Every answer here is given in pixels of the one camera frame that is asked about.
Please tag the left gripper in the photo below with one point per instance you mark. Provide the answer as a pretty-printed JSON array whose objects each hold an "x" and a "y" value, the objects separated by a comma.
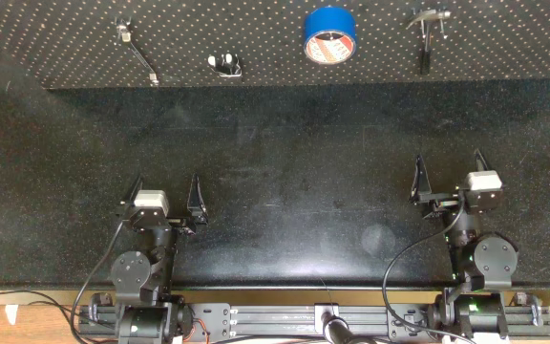
[{"x": 151, "y": 223}]

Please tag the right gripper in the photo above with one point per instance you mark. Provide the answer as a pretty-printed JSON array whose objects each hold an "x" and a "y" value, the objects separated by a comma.
[{"x": 482, "y": 200}]

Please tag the hammer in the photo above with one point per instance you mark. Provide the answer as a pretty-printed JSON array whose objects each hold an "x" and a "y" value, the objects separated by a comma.
[{"x": 425, "y": 59}]

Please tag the pliers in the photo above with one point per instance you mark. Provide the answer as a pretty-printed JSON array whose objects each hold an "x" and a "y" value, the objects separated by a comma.
[{"x": 222, "y": 67}]

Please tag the wrench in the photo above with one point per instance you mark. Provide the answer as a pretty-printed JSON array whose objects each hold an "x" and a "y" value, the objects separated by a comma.
[{"x": 139, "y": 56}]

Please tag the roll of blue tape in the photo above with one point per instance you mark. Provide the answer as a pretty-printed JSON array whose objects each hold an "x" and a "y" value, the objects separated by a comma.
[{"x": 327, "y": 21}]

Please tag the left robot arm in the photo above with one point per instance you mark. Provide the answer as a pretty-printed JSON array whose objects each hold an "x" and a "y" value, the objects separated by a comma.
[{"x": 129, "y": 274}]

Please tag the black pegboard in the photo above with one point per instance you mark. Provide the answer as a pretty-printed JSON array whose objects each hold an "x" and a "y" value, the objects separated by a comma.
[{"x": 275, "y": 71}]

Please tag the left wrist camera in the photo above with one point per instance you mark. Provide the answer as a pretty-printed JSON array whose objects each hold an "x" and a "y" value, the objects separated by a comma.
[{"x": 151, "y": 199}]

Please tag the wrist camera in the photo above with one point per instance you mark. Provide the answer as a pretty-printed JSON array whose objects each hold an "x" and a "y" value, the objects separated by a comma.
[
  {"x": 151, "y": 199},
  {"x": 482, "y": 180}
]

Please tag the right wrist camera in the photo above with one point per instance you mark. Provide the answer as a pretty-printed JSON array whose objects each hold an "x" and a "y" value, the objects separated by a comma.
[{"x": 482, "y": 180}]

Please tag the mounting rail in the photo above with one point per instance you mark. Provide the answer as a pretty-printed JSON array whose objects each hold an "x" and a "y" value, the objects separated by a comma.
[{"x": 275, "y": 322}]

